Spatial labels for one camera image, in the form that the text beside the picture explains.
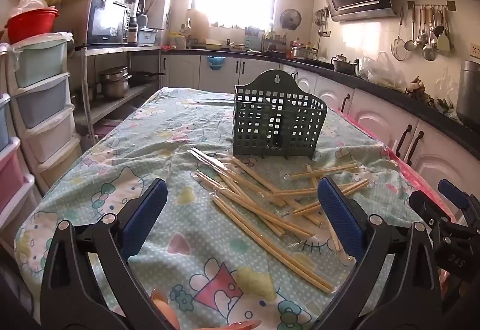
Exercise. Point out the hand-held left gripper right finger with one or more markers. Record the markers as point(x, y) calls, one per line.
point(337, 213)

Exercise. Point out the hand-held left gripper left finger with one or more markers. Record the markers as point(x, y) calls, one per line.
point(150, 202)

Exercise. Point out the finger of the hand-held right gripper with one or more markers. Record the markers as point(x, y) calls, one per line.
point(452, 189)
point(425, 204)

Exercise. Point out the pile of chopsticks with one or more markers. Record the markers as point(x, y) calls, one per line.
point(300, 266)

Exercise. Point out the green plastic utensil basket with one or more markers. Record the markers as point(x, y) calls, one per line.
point(277, 89)

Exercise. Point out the row of hanging kitchen utensils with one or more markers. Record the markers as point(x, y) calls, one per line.
point(431, 33)

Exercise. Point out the hanging utensils beside hood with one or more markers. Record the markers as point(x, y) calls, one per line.
point(321, 20)

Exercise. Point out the person's left hand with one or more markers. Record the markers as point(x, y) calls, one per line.
point(167, 311)

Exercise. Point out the cartoon printed green tablecloth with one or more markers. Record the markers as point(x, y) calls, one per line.
point(187, 240)

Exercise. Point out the black kitchen countertop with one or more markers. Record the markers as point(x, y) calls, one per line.
point(412, 104)

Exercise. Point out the grey rice cooker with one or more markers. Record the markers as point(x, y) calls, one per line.
point(468, 93)

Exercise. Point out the white base cabinets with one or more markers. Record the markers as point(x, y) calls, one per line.
point(375, 116)

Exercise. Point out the metal shelf rack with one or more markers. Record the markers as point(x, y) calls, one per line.
point(120, 97)

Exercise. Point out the black frying pan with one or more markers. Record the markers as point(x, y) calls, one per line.
point(144, 79)

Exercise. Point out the stainless steel stock pot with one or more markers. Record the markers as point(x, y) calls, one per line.
point(114, 84)

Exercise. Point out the large clear plastic bag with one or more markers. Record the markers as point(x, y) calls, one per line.
point(382, 71)

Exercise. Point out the blue pink drawer tower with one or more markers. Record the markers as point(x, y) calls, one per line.
point(9, 176)

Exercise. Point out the blue bag on cabinet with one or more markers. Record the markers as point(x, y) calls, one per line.
point(215, 62)

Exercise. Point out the red cloth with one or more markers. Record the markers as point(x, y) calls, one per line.
point(168, 48)

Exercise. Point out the steel kettle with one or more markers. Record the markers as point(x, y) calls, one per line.
point(338, 58)

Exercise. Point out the pastel plastic drawer tower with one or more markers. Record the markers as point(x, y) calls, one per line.
point(41, 89)

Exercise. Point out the steel pot on stove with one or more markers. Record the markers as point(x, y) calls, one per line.
point(303, 53)

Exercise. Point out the blue grey plastic box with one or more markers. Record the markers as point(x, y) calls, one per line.
point(147, 36)

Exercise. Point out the yellow food container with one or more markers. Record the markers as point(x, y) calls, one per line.
point(213, 44)

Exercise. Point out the row of condiment bottles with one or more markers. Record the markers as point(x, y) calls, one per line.
point(302, 44)

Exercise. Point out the black blender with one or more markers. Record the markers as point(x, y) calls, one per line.
point(133, 22)

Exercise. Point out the black microwave oven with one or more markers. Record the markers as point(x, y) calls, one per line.
point(107, 22)

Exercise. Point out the mint green knife holder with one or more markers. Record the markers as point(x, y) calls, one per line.
point(253, 39)

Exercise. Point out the red plastic basin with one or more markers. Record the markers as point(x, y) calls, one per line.
point(32, 26)

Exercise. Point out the dark wall fan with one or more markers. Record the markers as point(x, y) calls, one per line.
point(290, 19)

